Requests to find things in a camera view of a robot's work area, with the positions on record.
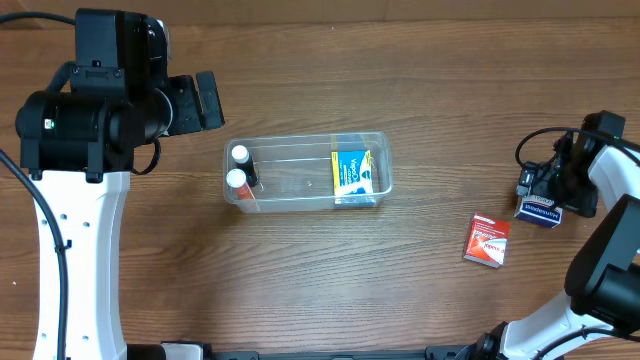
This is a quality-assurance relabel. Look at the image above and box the white Hansaplast plaster box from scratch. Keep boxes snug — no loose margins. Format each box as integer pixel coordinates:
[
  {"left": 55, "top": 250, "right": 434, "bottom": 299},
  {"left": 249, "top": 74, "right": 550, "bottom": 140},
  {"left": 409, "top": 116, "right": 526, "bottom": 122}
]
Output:
[{"left": 514, "top": 195, "right": 562, "bottom": 228}]

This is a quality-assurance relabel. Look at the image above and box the black tube white cap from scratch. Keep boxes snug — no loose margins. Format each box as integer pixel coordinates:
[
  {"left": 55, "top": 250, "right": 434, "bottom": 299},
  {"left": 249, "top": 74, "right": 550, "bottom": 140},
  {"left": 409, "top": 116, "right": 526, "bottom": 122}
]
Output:
[{"left": 231, "top": 145, "right": 259, "bottom": 187}]

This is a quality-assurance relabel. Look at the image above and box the orange tube white cap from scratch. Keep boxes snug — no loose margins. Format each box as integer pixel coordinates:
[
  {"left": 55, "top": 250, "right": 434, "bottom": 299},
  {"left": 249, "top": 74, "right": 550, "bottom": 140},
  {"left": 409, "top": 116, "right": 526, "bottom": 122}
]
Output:
[{"left": 226, "top": 169, "right": 255, "bottom": 200}]

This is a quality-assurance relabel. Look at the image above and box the clear plastic container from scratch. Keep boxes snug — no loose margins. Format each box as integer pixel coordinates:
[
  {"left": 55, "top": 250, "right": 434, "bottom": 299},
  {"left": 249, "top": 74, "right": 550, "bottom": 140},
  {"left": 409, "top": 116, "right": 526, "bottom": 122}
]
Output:
[{"left": 223, "top": 132, "right": 393, "bottom": 213}]

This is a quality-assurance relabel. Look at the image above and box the blue Vicks VapoDrops box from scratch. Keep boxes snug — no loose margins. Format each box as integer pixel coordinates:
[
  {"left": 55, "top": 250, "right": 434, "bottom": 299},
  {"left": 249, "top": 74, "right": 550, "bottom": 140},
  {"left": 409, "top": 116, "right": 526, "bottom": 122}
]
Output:
[{"left": 331, "top": 150, "right": 376, "bottom": 207}]

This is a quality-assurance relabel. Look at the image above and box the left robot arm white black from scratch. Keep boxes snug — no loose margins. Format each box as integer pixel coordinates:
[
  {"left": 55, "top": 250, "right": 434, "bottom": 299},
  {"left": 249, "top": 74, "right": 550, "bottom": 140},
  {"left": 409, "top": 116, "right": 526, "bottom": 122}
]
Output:
[{"left": 11, "top": 9, "right": 224, "bottom": 359}]

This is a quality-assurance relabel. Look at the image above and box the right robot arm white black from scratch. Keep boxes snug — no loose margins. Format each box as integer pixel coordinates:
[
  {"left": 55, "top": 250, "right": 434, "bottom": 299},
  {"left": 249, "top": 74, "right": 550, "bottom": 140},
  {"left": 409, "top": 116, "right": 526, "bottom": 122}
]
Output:
[{"left": 425, "top": 111, "right": 639, "bottom": 359}]

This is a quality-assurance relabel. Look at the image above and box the red Panadol box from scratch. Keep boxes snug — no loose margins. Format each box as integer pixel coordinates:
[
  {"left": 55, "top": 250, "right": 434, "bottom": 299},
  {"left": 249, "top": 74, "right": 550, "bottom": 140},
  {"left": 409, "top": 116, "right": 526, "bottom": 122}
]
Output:
[{"left": 463, "top": 213, "right": 511, "bottom": 268}]

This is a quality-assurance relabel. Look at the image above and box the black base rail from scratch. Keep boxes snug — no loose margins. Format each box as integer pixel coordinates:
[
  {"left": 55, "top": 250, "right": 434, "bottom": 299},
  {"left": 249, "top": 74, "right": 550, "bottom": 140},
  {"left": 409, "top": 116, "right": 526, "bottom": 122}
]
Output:
[{"left": 205, "top": 345, "right": 470, "bottom": 360}]

